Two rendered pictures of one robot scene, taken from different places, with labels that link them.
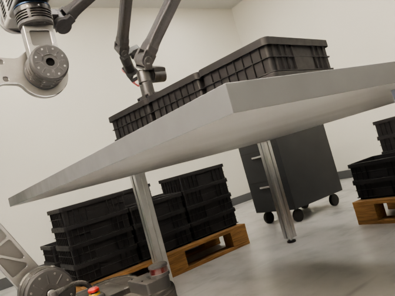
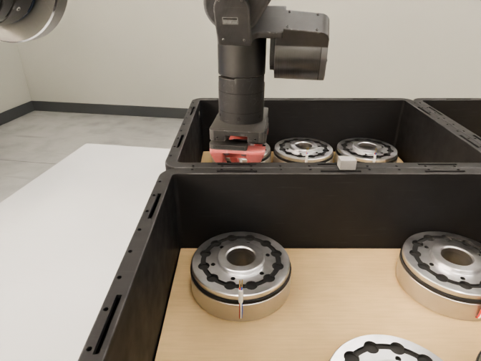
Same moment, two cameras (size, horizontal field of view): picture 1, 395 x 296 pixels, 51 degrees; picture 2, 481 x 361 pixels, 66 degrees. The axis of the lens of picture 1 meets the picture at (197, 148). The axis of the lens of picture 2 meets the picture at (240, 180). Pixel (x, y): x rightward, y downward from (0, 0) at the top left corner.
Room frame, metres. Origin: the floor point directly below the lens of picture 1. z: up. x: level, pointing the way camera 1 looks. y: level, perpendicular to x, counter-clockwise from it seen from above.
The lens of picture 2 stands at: (1.41, -0.18, 1.11)
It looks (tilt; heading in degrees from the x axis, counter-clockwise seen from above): 27 degrees down; 45
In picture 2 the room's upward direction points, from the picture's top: straight up
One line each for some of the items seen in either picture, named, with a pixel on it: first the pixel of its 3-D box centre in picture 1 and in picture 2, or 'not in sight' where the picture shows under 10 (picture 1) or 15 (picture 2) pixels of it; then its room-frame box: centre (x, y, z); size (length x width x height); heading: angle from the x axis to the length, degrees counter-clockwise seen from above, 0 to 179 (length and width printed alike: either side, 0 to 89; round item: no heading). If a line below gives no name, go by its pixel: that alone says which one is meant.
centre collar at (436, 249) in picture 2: not in sight; (455, 258); (1.78, -0.13, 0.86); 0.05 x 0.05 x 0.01
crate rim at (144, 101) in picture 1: (161, 107); (314, 132); (1.86, 0.11, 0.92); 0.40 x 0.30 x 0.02; 135
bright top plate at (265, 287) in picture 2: not in sight; (240, 261); (1.63, 0.03, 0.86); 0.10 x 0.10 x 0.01
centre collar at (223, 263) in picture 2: not in sight; (240, 258); (1.63, 0.03, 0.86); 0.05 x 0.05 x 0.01
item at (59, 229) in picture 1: (94, 236); not in sight; (2.51, 0.75, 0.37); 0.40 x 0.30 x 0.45; 125
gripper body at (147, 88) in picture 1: (147, 91); (241, 103); (1.74, 0.14, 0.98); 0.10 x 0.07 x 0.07; 38
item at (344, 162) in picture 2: not in sight; (346, 162); (1.76, 0.00, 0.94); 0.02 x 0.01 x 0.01; 135
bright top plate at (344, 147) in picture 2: not in sight; (366, 149); (1.99, 0.09, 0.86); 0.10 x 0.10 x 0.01
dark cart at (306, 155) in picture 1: (287, 162); not in sight; (3.48, -0.70, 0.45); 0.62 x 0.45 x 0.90; 125
